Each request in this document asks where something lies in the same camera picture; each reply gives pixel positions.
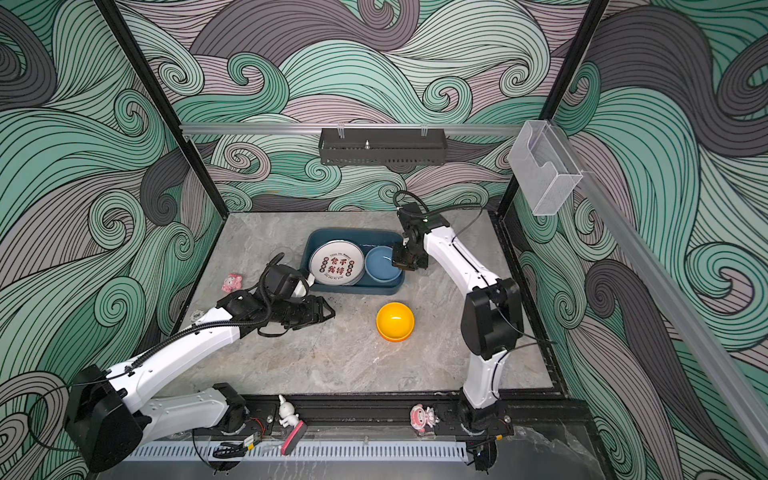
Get small pink toy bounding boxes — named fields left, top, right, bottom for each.
left=222, top=274, right=243, bottom=294

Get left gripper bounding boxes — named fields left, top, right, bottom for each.
left=273, top=295, right=338, bottom=329

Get black perforated wall tray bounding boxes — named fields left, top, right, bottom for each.
left=318, top=129, right=448, bottom=169

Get white slotted cable duct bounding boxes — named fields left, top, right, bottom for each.
left=127, top=440, right=470, bottom=463

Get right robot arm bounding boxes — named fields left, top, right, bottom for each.
left=392, top=202, right=524, bottom=431

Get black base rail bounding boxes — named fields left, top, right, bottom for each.
left=161, top=392, right=595, bottom=442

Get white plate red circle characters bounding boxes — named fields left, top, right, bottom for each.
left=309, top=240, right=365, bottom=286

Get blue bowl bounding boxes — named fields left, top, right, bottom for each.
left=364, top=245, right=402, bottom=283

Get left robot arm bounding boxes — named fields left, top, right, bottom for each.
left=63, top=259, right=336, bottom=473

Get clear acrylic wall box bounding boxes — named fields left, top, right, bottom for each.
left=507, top=120, right=583, bottom=217

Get pink pig figurine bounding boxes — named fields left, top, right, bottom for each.
left=409, top=404, right=439, bottom=435

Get teal plastic bin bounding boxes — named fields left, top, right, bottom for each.
left=301, top=228, right=405, bottom=295

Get aluminium wall rail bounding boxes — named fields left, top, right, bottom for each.
left=180, top=122, right=522, bottom=137

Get white rabbit figurine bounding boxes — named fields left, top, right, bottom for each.
left=278, top=395, right=301, bottom=429

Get yellow bowl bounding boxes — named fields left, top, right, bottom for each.
left=376, top=302, right=415, bottom=338

